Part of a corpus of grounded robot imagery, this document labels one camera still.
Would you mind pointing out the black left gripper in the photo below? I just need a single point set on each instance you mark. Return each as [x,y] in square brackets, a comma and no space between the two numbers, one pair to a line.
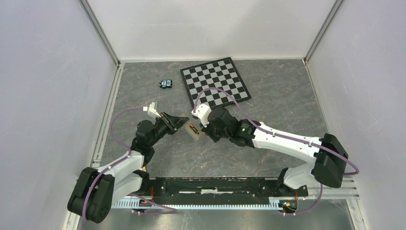
[173,123]

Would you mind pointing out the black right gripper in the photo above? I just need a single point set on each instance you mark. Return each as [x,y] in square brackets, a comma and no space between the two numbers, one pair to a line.
[207,131]

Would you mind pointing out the beige remote control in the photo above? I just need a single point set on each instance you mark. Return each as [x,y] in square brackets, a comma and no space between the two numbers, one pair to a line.
[191,128]

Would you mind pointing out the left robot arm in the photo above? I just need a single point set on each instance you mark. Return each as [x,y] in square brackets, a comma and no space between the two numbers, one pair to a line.
[97,189]

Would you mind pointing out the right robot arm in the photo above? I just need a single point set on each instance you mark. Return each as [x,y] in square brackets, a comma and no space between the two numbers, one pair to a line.
[325,158]

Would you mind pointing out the small blue owl toy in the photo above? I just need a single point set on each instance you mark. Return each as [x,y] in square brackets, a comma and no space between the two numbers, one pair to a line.
[165,84]

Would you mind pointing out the black white checkerboard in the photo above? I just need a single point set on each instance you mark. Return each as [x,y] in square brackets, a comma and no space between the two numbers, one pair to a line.
[221,74]

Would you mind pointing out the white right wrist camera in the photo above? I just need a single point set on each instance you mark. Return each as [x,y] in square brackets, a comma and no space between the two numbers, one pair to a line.
[202,112]

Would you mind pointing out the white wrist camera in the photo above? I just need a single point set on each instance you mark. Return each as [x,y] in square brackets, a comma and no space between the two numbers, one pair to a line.
[151,110]
[202,112]

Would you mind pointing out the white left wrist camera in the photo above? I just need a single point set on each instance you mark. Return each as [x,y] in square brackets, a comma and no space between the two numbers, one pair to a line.
[151,110]

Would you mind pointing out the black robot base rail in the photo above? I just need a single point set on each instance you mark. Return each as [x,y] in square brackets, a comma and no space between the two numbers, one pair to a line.
[216,190]

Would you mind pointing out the white cable duct strip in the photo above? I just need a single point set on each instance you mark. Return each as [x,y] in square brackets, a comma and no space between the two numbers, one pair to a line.
[130,202]

